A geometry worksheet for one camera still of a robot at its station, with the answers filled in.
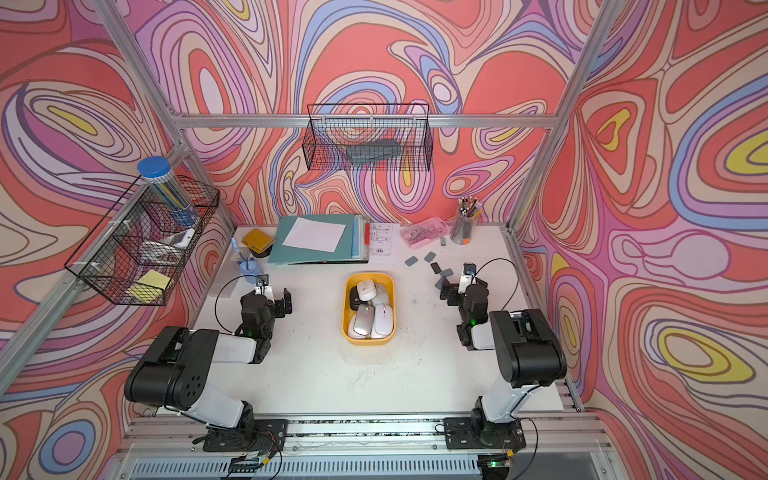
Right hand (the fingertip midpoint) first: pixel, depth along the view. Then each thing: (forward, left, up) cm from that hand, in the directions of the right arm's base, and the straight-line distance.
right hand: (460, 283), depth 96 cm
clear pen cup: (+24, -6, +4) cm, 25 cm away
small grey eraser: (+23, +1, -5) cm, 24 cm away
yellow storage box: (+3, +25, -4) cm, 25 cm away
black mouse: (-3, +35, -2) cm, 35 cm away
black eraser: (+11, +6, -6) cm, 14 cm away
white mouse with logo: (-2, +31, +1) cm, 31 cm away
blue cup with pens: (+6, +69, +5) cm, 70 cm away
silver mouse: (-11, +32, -2) cm, 33 cm away
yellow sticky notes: (-17, +75, +28) cm, 82 cm away
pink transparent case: (+28, +10, -5) cm, 30 cm away
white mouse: (-12, +25, -1) cm, 28 cm away
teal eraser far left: (+14, +15, -5) cm, 21 cm away
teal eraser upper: (+16, +7, -6) cm, 19 cm away
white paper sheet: (+27, +51, -3) cm, 58 cm away
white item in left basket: (-2, +75, +27) cm, 80 cm away
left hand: (-2, +60, +2) cm, 60 cm away
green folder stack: (+20, +37, -3) cm, 42 cm away
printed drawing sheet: (+24, +24, -5) cm, 34 cm away
